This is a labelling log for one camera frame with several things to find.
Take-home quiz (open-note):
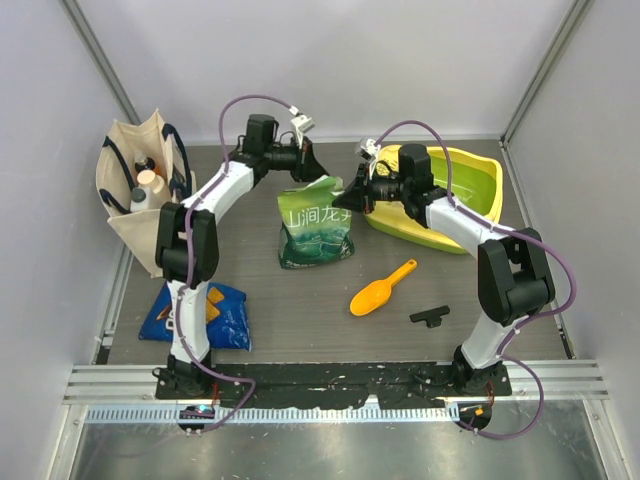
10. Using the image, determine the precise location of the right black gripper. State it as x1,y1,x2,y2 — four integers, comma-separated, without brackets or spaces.
332,162,410,215

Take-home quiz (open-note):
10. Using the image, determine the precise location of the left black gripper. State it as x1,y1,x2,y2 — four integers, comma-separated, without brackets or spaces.
265,137,331,184

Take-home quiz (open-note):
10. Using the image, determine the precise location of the green cat litter bag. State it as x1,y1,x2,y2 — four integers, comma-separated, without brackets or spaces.
277,175,355,270

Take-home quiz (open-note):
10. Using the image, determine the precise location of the yellow plastic scoop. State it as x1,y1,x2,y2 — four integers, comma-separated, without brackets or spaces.
349,259,418,316

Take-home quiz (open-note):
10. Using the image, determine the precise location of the black bag clip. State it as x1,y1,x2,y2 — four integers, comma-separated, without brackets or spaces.
409,305,451,329

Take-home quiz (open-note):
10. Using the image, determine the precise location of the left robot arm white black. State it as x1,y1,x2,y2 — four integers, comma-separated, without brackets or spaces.
153,112,327,400

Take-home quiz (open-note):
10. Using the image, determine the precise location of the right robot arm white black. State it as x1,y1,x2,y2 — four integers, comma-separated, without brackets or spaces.
333,139,555,395

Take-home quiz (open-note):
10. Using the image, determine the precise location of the yellow green litter box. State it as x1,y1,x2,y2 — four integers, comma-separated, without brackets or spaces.
365,147,504,254

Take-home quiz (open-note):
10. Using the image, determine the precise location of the beige canvas tote bag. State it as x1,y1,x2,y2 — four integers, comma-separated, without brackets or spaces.
95,110,197,278

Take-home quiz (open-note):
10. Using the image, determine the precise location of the blue Doritos chip bag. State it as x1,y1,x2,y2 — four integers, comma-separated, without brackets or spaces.
138,282,252,351

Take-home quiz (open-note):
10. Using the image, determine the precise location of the white bottle in tote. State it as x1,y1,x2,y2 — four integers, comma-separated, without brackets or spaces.
137,170,166,195

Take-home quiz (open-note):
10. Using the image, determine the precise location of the grey capped bottle in tote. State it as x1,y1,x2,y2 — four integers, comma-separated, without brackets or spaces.
130,187,156,213

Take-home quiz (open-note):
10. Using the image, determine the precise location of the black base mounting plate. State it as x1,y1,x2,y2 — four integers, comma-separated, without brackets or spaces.
152,362,512,410

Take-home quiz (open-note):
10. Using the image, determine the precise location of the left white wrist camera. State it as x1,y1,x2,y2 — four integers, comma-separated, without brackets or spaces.
289,105,315,148

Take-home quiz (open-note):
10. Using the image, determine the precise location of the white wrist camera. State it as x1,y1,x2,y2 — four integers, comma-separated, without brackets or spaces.
289,105,315,148
355,138,381,177

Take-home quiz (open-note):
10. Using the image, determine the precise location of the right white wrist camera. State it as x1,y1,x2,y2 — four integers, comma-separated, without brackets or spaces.
355,138,381,177

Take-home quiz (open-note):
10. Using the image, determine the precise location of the aluminium rail frame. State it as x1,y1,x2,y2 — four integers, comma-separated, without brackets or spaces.
63,360,609,425

